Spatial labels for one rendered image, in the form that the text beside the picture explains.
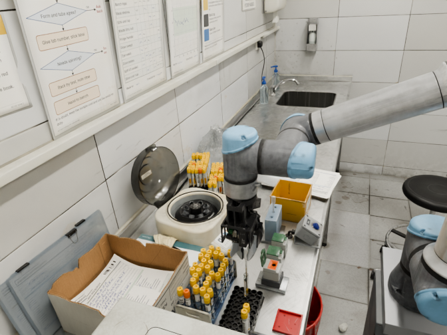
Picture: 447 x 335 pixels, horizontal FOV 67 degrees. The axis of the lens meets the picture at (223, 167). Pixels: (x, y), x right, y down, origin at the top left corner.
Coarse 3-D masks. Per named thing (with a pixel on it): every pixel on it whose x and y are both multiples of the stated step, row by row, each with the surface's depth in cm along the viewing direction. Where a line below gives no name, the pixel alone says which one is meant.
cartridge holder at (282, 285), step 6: (258, 276) 103; (282, 276) 100; (258, 282) 101; (264, 282) 99; (270, 282) 98; (276, 282) 97; (282, 282) 100; (288, 282) 101; (270, 288) 99; (276, 288) 98; (282, 288) 98
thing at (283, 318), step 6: (282, 312) 92; (288, 312) 92; (294, 312) 91; (276, 318) 90; (282, 318) 91; (288, 318) 91; (294, 318) 90; (300, 318) 90; (276, 324) 89; (282, 324) 89; (288, 324) 89; (294, 324) 89; (300, 324) 88; (276, 330) 87; (282, 330) 87; (288, 330) 87; (294, 330) 87
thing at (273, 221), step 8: (272, 208) 119; (280, 208) 118; (272, 216) 115; (280, 216) 119; (272, 224) 113; (280, 224) 121; (264, 232) 121; (272, 232) 115; (280, 232) 121; (264, 240) 118
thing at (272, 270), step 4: (268, 260) 100; (272, 260) 100; (268, 264) 98; (272, 264) 98; (276, 264) 98; (280, 264) 99; (264, 268) 97; (268, 268) 97; (272, 268) 97; (276, 268) 97; (280, 268) 98; (264, 272) 98; (268, 272) 97; (272, 272) 97; (276, 272) 96; (280, 272) 98; (264, 276) 99; (268, 276) 98; (272, 276) 97; (276, 276) 97; (280, 276) 99; (276, 280) 98
